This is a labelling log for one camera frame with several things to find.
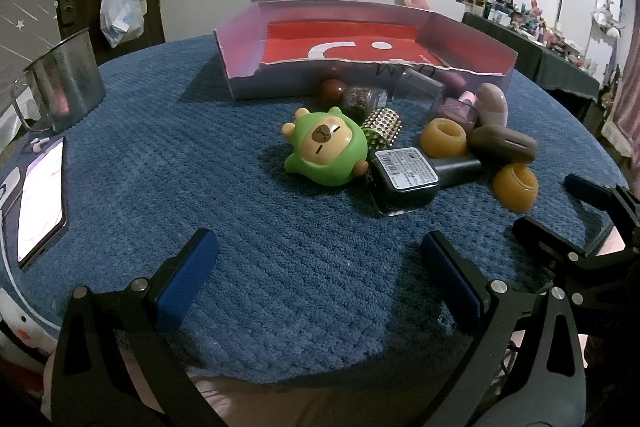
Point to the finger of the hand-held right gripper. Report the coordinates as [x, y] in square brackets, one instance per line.
[585, 186]
[540, 237]

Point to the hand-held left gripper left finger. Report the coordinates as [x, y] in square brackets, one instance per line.
[187, 274]

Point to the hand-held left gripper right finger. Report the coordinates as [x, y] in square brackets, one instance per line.
[450, 274]

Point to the brown eyeshadow case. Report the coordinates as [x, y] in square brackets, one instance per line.
[502, 144]

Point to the black tube with label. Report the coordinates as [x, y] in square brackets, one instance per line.
[460, 169]

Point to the black bottle with label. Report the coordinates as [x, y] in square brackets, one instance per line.
[405, 172]

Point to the mauve rounded compact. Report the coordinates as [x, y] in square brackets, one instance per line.
[492, 104]

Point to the purple nail polish bottle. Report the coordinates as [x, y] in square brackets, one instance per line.
[456, 113]

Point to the gold studded cylinder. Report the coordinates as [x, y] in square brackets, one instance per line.
[382, 127]

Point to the green capybara toy figure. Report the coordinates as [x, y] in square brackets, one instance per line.
[325, 147]

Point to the clear plastic cup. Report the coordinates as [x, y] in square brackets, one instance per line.
[417, 88]

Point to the small glitter jar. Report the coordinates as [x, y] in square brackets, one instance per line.
[360, 101]

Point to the reddish brown ball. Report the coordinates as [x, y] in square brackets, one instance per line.
[332, 91]

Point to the pink cardboard box red base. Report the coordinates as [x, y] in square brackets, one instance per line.
[350, 37]

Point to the blue fleece table cover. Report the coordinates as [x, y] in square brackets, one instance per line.
[250, 232]

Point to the pink curtain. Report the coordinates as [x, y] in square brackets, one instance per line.
[625, 117]

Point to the dark green table cloth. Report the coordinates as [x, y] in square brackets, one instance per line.
[560, 72]

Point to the person's pink clothing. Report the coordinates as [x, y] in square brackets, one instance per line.
[260, 402]

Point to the smartphone with lit screen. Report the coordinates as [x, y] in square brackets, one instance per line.
[42, 202]

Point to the white plush toy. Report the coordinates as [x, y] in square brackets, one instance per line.
[22, 332]

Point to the row of cosmetic bottles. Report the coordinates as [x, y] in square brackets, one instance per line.
[520, 14]

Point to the white earbud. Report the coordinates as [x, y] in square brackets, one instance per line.
[40, 143]

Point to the clear plastic bag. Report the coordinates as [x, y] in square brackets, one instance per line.
[120, 12]

